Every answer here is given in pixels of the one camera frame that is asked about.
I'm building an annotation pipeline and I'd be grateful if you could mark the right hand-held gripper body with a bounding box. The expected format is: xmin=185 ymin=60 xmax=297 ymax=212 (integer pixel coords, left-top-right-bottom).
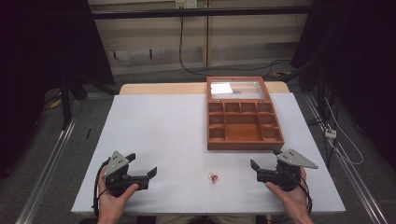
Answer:
xmin=256 ymin=148 xmax=319 ymax=191

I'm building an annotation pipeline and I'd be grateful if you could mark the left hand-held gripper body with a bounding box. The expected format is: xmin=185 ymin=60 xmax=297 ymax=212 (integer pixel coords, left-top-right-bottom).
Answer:
xmin=103 ymin=150 xmax=150 ymax=198

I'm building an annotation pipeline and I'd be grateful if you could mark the person's right hand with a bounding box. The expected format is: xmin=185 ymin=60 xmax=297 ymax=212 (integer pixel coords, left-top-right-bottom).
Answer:
xmin=264 ymin=166 xmax=313 ymax=219

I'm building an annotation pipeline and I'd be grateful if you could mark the person's left hand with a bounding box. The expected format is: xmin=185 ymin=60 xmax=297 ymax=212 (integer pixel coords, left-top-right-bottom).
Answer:
xmin=97 ymin=167 xmax=140 ymax=219

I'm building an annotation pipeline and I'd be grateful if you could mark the wooden compartment box with glass lid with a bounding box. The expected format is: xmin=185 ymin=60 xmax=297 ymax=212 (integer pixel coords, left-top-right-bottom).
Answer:
xmin=205 ymin=76 xmax=285 ymax=152

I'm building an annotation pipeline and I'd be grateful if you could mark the black metal stand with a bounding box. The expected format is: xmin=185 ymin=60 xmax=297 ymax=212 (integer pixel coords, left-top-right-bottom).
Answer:
xmin=281 ymin=58 xmax=336 ymax=169
xmin=58 ymin=74 xmax=120 ymax=132

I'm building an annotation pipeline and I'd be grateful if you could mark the black curtain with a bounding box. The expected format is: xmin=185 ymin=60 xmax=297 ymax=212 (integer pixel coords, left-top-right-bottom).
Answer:
xmin=0 ymin=0 xmax=117 ymax=179
xmin=290 ymin=0 xmax=396 ymax=170

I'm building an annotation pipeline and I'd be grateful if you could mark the black horizontal bar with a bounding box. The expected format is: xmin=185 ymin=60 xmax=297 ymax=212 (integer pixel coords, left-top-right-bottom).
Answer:
xmin=91 ymin=5 xmax=313 ymax=21

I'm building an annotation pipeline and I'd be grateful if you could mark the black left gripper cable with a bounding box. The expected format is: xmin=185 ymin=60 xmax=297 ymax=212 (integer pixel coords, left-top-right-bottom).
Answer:
xmin=92 ymin=158 xmax=112 ymax=219

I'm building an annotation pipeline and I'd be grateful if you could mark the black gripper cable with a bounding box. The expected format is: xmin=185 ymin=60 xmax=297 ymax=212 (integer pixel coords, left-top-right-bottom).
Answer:
xmin=288 ymin=168 xmax=314 ymax=217
xmin=92 ymin=158 xmax=112 ymax=219

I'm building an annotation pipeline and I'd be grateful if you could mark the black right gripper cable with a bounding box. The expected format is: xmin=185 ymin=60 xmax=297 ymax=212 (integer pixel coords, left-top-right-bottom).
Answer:
xmin=288 ymin=168 xmax=314 ymax=217

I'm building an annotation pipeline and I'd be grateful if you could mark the white floor cable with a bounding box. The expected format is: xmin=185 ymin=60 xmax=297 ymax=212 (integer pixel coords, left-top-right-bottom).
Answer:
xmin=323 ymin=96 xmax=365 ymax=166

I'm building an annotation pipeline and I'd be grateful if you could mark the metal floor rail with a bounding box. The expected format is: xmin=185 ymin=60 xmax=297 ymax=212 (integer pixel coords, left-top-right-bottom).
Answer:
xmin=14 ymin=92 xmax=89 ymax=224
xmin=303 ymin=92 xmax=390 ymax=224

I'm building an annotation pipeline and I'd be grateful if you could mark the white wall socket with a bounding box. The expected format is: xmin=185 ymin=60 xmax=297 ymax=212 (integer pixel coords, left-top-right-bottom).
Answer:
xmin=175 ymin=0 xmax=199 ymax=9

